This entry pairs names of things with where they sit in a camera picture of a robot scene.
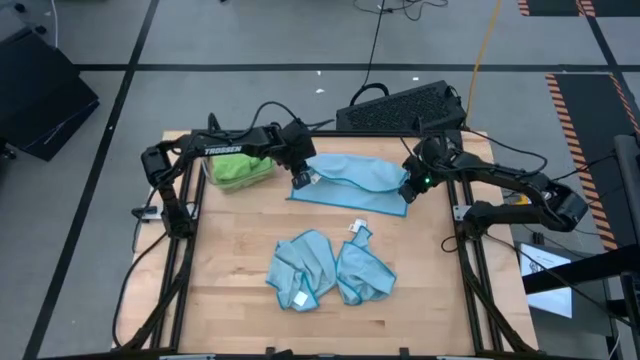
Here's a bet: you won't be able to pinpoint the light blue microfiber towel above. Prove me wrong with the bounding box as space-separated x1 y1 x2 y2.
264 228 338 313
287 152 412 219
334 218 399 307

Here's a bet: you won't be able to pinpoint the green microfiber towel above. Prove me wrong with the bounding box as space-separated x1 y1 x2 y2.
212 153 276 190

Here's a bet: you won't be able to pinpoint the black perforated computer case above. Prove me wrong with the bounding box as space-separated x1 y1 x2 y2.
335 79 469 133

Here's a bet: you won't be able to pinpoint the clear plastic bin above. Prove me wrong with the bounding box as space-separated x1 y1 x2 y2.
199 130 279 195

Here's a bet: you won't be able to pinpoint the black mat orange striped edges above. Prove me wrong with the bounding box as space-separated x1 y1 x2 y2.
584 0 640 18
517 0 587 18
544 72 640 252

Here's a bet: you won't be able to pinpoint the black diagonal beam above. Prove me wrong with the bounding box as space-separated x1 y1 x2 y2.
522 243 640 296

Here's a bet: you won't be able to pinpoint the large black floor case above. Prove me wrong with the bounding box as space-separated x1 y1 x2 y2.
0 27 101 163

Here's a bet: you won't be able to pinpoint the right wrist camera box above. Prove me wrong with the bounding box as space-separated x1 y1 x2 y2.
417 133 452 171

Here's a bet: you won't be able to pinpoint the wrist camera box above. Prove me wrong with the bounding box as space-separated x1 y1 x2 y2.
417 133 452 171
279 121 318 162

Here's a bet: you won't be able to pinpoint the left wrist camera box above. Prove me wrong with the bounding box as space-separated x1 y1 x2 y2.
279 121 318 162

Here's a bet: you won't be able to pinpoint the black table edge rail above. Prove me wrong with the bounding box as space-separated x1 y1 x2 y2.
189 128 464 140
39 349 601 360

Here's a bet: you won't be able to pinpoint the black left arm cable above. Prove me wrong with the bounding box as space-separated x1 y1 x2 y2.
214 100 336 144

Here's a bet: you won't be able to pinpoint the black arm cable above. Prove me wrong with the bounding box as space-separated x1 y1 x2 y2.
214 100 336 144
467 128 550 176

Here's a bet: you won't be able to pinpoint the small black cable loop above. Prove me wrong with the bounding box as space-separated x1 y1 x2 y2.
440 233 474 259

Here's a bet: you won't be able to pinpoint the black case cable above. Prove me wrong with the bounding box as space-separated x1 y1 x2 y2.
446 84 470 127

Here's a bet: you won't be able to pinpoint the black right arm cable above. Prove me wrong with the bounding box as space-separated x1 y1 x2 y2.
467 128 550 176

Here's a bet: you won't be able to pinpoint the thick black cable loop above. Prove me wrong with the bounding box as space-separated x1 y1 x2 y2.
348 81 391 107

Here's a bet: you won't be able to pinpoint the thin black floor cable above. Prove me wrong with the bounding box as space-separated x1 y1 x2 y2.
484 232 626 331

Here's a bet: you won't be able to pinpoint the thin black hanging cable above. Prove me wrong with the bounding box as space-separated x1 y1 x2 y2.
360 0 387 89

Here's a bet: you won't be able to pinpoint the yellow hanging strap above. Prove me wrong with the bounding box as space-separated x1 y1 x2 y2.
463 0 504 126

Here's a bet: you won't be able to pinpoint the thin black taut cable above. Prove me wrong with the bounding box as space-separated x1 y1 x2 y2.
549 152 619 182

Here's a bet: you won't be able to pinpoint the tangled thin black cable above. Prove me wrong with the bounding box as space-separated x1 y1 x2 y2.
353 0 450 22

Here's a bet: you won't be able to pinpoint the thin black elbow cable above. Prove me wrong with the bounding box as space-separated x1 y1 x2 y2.
130 219 146 254

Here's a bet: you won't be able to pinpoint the black base cable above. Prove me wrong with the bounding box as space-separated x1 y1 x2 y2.
110 230 171 350

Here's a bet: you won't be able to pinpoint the black stand frame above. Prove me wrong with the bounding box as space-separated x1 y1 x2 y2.
607 272 640 360

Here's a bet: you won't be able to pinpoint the thin white floor cable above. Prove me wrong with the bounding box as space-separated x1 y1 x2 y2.
49 0 61 50

